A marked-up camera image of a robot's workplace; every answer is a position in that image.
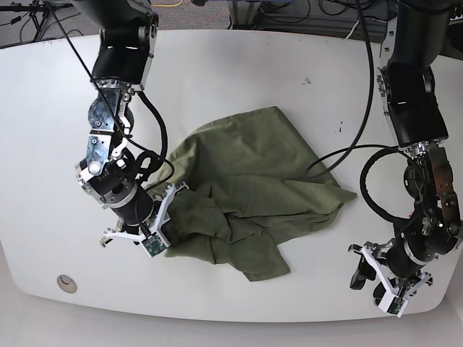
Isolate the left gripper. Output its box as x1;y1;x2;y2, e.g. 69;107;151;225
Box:
348;240;433;306

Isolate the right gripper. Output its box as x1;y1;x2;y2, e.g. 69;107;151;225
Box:
99;182;189;248

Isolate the green T-shirt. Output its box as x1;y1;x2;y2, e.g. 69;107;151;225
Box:
152;106;357;282

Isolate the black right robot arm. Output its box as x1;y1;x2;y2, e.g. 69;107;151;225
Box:
73;1;186;257

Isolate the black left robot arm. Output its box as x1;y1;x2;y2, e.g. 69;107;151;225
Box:
350;1;462;316

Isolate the left table grommet hole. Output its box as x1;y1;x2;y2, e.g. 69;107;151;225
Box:
56;275;77;294

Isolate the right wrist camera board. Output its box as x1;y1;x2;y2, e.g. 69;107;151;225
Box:
140;234;170;258

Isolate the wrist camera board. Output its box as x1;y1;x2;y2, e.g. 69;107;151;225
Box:
378;292;409;318
140;234;170;258

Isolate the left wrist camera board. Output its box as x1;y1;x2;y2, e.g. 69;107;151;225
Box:
378;292;409;318

